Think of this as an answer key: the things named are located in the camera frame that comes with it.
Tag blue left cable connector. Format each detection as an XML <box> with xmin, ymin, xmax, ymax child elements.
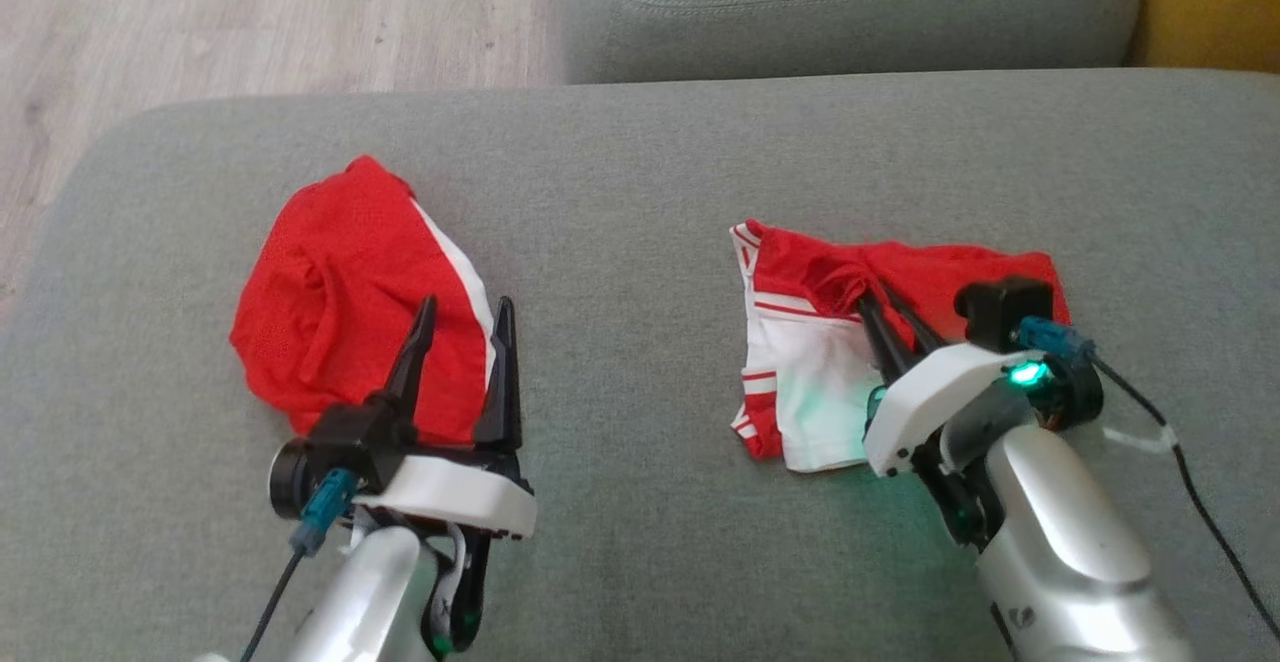
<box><xmin>290</xmin><ymin>469</ymin><xmax>359</xmax><ymax>556</ymax></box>

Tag red shorts with white stripe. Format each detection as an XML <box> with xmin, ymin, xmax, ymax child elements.
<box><xmin>229</xmin><ymin>154</ymin><xmax>498</xmax><ymax>446</ymax></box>

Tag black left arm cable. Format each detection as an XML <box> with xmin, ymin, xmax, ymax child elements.
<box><xmin>238</xmin><ymin>547</ymin><xmax>306</xmax><ymax>662</ymax></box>

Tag yellow sofa backrest cushion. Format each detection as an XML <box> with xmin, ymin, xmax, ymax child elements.
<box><xmin>1130</xmin><ymin>0</ymin><xmax>1280</xmax><ymax>73</ymax></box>

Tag grey sofa seat cushion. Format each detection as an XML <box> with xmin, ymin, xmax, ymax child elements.
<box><xmin>560</xmin><ymin>0</ymin><xmax>1143</xmax><ymax>85</ymax></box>

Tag blue right cable connector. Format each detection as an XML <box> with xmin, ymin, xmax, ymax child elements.
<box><xmin>1018</xmin><ymin>317</ymin><xmax>1096</xmax><ymax>363</ymax></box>

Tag blue cable connector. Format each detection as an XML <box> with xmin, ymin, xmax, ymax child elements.
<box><xmin>1018</xmin><ymin>317</ymin><xmax>1096</xmax><ymax>363</ymax></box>
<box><xmin>290</xmin><ymin>469</ymin><xmax>359</xmax><ymax>556</ymax></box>

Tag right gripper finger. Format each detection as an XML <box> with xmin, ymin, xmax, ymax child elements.
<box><xmin>856</xmin><ymin>290</ymin><xmax>918</xmax><ymax>390</ymax></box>
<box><xmin>878</xmin><ymin>282</ymin><xmax>949</xmax><ymax>357</ymax></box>

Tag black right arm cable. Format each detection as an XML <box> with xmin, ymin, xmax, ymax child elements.
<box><xmin>1085</xmin><ymin>352</ymin><xmax>1280</xmax><ymax>643</ymax></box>

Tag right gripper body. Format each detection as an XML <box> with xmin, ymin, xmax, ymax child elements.
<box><xmin>863</xmin><ymin>342</ymin><xmax>1046</xmax><ymax>479</ymax></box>

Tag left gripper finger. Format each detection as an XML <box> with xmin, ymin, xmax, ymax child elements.
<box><xmin>473</xmin><ymin>295</ymin><xmax>524</xmax><ymax>451</ymax></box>
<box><xmin>384</xmin><ymin>294</ymin><xmax>439</xmax><ymax>425</ymax></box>

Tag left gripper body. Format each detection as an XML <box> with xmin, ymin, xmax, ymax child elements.
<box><xmin>352</xmin><ymin>447</ymin><xmax>539</xmax><ymax>541</ymax></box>

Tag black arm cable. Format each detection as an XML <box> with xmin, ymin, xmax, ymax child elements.
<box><xmin>1085</xmin><ymin>352</ymin><xmax>1280</xmax><ymax>643</ymax></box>
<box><xmin>238</xmin><ymin>547</ymin><xmax>306</xmax><ymax>662</ymax></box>

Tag large grey ottoman cushion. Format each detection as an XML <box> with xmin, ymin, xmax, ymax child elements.
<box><xmin>0</xmin><ymin>67</ymin><xmax>1280</xmax><ymax>662</ymax></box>

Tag red and white jersey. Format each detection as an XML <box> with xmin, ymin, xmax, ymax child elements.
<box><xmin>729</xmin><ymin>219</ymin><xmax>1073</xmax><ymax>473</ymax></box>

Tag white right cable tie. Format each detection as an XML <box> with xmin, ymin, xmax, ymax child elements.
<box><xmin>1103</xmin><ymin>426</ymin><xmax>1179</xmax><ymax>455</ymax></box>

